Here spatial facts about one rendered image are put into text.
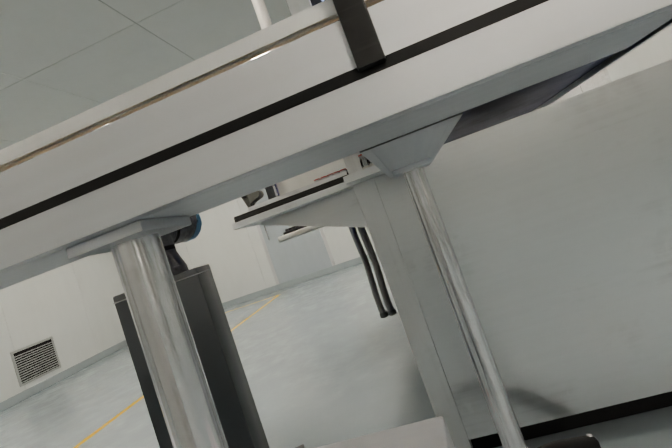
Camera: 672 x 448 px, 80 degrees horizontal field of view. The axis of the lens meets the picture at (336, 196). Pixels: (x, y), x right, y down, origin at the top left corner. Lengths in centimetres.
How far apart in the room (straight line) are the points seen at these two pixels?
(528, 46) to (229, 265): 731
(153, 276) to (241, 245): 694
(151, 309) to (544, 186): 100
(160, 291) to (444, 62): 35
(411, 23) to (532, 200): 89
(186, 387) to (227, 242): 705
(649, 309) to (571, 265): 21
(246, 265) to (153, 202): 702
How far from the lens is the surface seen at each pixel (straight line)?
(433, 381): 127
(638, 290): 131
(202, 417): 49
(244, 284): 749
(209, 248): 767
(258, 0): 265
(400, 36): 36
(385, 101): 34
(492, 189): 117
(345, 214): 127
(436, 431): 47
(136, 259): 47
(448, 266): 95
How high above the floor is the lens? 78
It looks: 4 degrees up
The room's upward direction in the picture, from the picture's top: 20 degrees counter-clockwise
